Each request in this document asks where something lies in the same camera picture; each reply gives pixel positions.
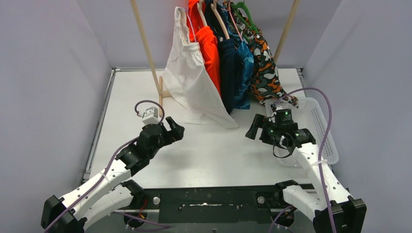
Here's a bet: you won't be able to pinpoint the green hanger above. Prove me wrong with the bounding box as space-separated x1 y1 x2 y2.
230 1 259 33

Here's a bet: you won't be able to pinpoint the wooden hanger of navy shorts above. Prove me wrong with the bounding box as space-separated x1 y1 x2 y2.
210 0 230 40

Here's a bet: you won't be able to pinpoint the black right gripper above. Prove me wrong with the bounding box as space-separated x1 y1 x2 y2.
246 114 284 147

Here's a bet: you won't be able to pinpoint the lilac hanger of white shorts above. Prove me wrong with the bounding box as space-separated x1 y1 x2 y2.
184 7 197 42

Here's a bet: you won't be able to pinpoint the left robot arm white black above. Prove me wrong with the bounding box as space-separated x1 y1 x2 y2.
41 116 185 233

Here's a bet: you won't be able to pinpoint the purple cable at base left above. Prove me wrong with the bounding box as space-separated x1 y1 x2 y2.
112 210 171 232

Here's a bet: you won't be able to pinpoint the white shorts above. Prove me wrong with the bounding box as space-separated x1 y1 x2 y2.
163 7 239 129

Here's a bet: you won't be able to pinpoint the purple cable at base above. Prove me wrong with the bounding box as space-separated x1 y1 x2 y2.
268 205 295 233
112 210 171 232

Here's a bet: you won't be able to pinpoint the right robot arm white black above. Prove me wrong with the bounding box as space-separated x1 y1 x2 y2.
245 109 367 233

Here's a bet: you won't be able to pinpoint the clear plastic basket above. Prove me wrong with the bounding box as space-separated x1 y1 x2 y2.
264 97 339 167

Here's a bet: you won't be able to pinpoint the blue patterned shorts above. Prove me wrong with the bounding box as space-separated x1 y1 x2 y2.
223 0 254 110

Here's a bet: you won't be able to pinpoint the wooden clothes rack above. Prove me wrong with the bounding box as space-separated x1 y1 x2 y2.
130 0 300 110

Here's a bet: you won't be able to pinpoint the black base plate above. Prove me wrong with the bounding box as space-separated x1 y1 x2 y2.
79 182 318 225

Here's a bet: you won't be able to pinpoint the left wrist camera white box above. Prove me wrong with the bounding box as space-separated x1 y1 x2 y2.
142 107 160 125

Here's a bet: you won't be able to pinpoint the wooden hanger of orange shorts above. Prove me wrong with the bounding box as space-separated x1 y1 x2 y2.
196 0 207 27

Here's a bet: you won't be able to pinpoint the navy blue shorts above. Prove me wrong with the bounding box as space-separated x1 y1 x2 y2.
204 0 238 114

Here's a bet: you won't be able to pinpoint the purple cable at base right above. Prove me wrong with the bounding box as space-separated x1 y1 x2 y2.
268 205 295 233

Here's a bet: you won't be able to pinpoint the camouflage orange grey shorts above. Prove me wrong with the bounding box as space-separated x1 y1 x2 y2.
234 11 299 108

